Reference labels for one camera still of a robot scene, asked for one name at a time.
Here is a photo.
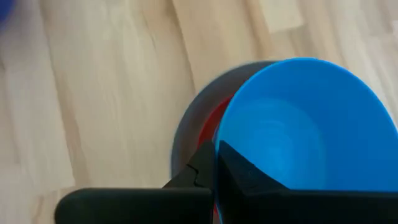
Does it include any grey plastic bowl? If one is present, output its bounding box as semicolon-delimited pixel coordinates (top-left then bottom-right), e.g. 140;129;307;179
170;60;280;181

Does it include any dark blue plastic bowl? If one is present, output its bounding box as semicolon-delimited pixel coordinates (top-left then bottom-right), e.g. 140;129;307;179
0;0;16;27

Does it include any red plastic bowl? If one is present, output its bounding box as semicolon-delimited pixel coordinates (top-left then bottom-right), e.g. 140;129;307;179
197;96;233;215

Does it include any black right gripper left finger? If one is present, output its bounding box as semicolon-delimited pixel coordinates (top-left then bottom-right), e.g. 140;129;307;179
54;140;216;224

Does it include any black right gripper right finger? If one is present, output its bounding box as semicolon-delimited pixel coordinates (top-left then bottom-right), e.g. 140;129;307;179
216;139;398;224

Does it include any light blue plastic bowl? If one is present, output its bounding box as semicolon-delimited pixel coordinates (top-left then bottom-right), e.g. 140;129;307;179
214;57;398;224

